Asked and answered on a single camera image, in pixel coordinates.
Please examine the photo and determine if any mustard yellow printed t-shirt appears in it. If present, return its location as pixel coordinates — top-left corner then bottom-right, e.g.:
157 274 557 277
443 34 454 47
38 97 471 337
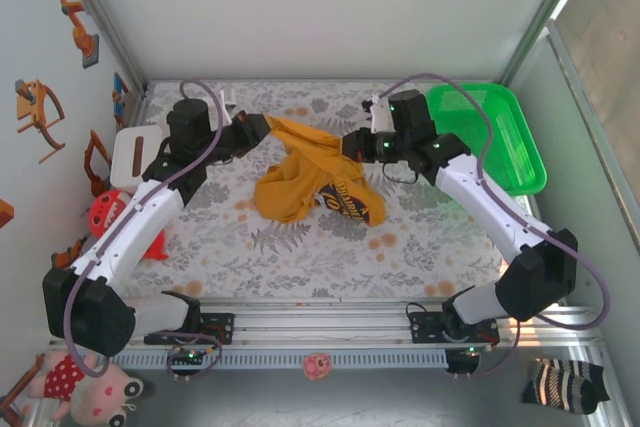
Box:
253 114 387 228

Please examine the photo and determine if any green plastic mesh basket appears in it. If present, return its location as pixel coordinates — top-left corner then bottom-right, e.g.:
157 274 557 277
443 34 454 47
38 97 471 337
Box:
424 82 548 197

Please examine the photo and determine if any white tissue box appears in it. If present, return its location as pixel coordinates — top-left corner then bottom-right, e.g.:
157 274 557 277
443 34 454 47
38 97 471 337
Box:
109 122 166 191

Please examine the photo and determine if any floral patterned table mat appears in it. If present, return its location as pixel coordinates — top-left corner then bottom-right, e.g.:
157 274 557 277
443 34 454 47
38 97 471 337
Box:
97 79 546 301

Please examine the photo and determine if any red plastic object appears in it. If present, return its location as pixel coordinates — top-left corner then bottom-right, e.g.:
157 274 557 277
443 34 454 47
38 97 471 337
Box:
88 190 170 262

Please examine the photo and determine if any small pink round toy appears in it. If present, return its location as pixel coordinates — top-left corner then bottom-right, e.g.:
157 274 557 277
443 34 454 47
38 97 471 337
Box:
303 351 332 381

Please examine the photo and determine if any small circuit board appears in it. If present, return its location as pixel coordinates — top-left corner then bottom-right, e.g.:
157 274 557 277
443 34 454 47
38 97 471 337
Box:
167 349 209 366
447 344 494 356

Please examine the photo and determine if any black white striped sock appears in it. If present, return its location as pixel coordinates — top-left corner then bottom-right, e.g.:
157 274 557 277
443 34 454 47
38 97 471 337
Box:
522 357 611 417

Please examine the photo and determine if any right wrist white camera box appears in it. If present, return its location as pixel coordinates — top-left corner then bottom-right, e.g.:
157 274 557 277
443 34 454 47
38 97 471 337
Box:
362 95 396 133

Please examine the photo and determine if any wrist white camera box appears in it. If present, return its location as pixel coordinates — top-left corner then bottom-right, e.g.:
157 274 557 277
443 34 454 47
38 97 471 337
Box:
219 89 239 121
362 95 396 133

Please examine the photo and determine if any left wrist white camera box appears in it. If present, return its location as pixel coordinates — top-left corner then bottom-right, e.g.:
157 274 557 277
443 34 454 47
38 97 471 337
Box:
219 89 239 121

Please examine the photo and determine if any blue orange tower wall sticker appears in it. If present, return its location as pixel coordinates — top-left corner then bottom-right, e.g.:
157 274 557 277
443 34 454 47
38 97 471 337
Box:
112 71 132 128

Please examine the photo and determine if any aluminium frame post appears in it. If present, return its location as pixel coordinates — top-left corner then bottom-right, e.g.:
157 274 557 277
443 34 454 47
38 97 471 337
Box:
54 0 150 98
497 0 601 93

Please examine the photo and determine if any orange claw machine wall sticker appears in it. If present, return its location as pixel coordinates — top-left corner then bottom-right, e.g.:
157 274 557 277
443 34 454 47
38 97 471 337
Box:
13 79 67 164

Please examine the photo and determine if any thin black cable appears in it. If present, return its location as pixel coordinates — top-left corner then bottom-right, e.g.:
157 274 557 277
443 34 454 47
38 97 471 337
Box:
405 299 454 343

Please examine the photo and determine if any aluminium rail base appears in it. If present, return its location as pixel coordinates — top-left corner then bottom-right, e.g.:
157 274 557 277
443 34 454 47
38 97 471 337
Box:
49 296 604 348

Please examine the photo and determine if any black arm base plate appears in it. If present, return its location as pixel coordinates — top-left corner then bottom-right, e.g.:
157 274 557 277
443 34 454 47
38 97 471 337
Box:
143 311 236 346
409 310 501 346

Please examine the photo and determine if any grey slotted cable duct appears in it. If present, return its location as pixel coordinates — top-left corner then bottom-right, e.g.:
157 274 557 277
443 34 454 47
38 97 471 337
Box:
112 349 449 371

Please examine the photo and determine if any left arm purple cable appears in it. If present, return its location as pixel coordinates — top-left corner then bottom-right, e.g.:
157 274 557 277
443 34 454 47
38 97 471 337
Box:
62 79 231 382

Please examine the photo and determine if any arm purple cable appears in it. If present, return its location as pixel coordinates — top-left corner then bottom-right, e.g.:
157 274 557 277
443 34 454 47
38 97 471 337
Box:
62 79 231 382
367 71 612 381

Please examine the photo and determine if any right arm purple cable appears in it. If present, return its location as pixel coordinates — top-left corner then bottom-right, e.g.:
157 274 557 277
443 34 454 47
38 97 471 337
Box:
367 71 612 381

